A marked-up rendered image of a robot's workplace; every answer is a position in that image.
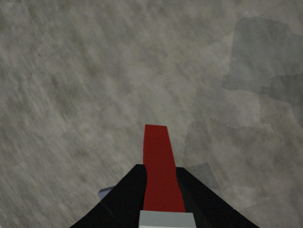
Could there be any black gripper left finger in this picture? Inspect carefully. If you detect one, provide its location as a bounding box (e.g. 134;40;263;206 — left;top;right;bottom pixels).
70;164;147;228

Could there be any dark blue-grey panel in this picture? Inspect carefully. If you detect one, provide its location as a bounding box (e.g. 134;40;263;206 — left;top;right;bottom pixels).
98;186;114;200

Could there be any red square peg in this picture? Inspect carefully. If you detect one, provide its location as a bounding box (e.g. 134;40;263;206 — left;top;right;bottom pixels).
138;125;197;228

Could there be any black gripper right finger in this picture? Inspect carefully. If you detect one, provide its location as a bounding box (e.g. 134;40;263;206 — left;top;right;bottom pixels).
176;167;259;228

